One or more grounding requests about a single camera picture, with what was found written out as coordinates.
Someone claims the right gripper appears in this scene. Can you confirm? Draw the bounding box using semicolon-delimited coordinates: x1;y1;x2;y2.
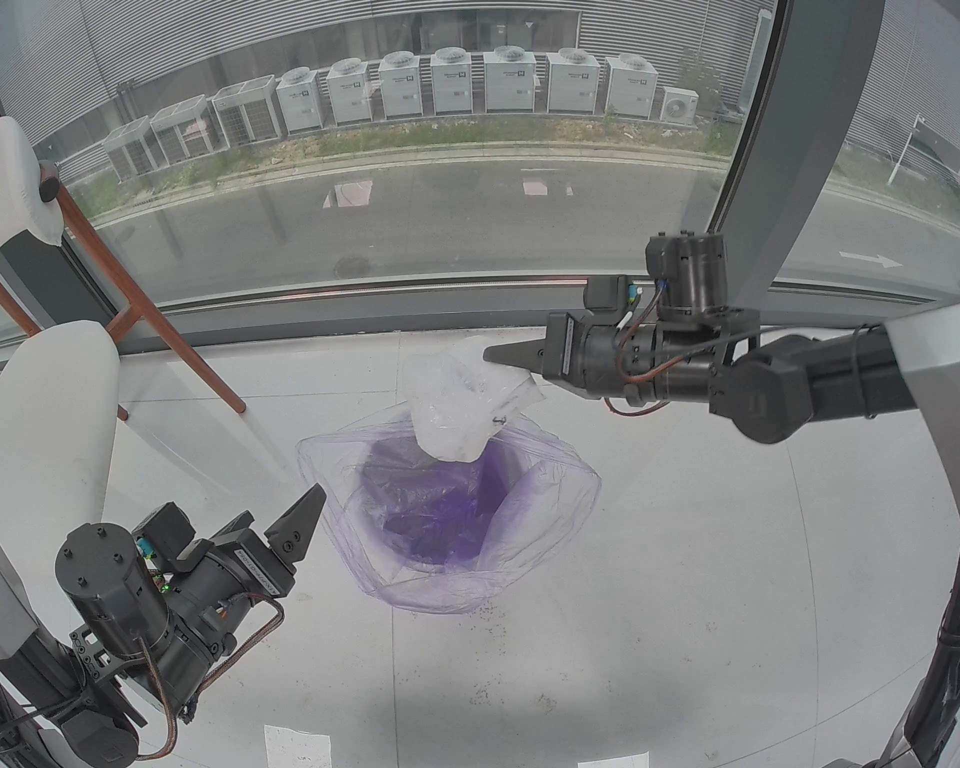
483;310;715;410

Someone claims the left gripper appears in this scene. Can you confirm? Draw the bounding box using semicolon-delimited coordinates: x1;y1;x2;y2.
152;483;328;711

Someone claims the clear white plastic bag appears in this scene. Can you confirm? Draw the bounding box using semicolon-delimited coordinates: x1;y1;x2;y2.
403;335;546;464

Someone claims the purple plastic bag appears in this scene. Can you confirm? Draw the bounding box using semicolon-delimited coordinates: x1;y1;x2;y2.
296;408;603;617

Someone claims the window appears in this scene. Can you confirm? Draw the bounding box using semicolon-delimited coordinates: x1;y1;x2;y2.
0;0;960;360

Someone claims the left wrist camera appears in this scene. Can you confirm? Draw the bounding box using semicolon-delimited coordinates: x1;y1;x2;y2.
132;503;216;577

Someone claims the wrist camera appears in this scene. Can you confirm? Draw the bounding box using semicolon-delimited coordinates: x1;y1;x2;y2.
583;274;645;325
132;503;216;577

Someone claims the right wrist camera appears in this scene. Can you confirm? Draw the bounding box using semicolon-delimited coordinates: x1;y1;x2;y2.
583;274;645;325

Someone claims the white chair with wooden frame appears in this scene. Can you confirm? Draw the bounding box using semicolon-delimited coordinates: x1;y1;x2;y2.
0;116;248;528

